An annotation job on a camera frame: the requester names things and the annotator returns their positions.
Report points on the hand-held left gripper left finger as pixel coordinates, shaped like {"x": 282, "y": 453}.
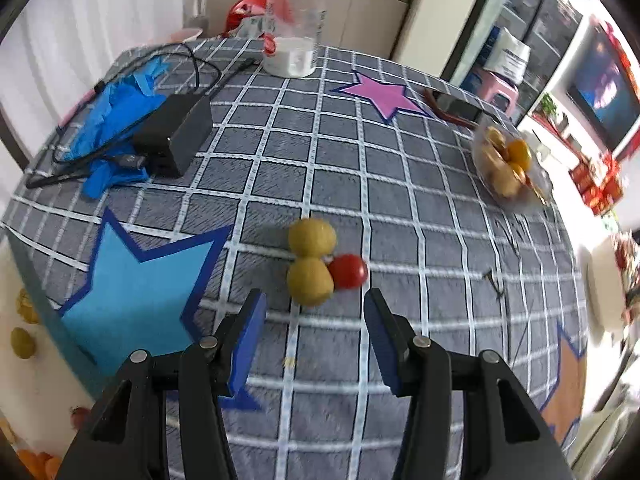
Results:
{"x": 247, "y": 340}

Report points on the potted green plant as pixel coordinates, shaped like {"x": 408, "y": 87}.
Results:
{"x": 549, "y": 105}

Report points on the glass bowl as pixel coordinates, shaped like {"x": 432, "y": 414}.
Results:
{"x": 510, "y": 180}

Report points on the white cabinet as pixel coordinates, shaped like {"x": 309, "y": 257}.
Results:
{"x": 360, "y": 10}

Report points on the red gift boxes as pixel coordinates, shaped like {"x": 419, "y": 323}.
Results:
{"x": 597, "y": 182}

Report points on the clear plastic bottle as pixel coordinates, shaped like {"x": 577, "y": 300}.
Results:
{"x": 295, "y": 15}

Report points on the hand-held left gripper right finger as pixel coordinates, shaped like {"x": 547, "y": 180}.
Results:
{"x": 382, "y": 340}

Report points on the white box with grey sides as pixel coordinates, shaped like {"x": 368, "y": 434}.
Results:
{"x": 30, "y": 390}

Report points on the red cherry tomato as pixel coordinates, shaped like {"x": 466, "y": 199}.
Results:
{"x": 348, "y": 271}
{"x": 81, "y": 416}

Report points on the pink plastic stool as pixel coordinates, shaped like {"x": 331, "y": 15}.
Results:
{"x": 492, "y": 87}

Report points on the dark phone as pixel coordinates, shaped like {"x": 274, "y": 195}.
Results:
{"x": 450, "y": 107}

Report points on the white side table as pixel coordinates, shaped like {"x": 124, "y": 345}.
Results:
{"x": 605, "y": 280}

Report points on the blue gloves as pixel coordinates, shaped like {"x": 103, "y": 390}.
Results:
{"x": 115, "y": 110}

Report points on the small orange in bowl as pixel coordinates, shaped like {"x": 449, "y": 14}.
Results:
{"x": 518, "y": 152}

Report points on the red plastic stool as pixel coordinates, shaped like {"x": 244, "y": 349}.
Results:
{"x": 245, "y": 10}

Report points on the wall television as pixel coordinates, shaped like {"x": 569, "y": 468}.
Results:
{"x": 605, "y": 95}

